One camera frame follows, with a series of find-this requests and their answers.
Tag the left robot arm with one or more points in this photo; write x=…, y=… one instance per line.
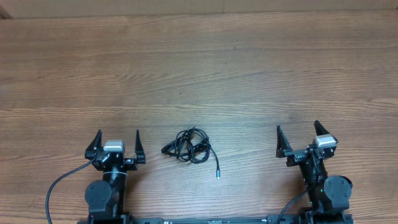
x=105, y=197

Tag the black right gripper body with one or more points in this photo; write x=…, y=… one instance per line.
x=296, y=157

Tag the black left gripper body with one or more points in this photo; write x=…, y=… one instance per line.
x=128, y=164

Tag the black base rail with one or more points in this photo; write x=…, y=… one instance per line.
x=270, y=219

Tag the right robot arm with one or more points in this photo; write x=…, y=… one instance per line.
x=328, y=195

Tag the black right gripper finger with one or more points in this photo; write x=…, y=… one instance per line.
x=283, y=146
x=320, y=130

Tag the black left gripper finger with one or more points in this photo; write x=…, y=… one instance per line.
x=95, y=145
x=139, y=150

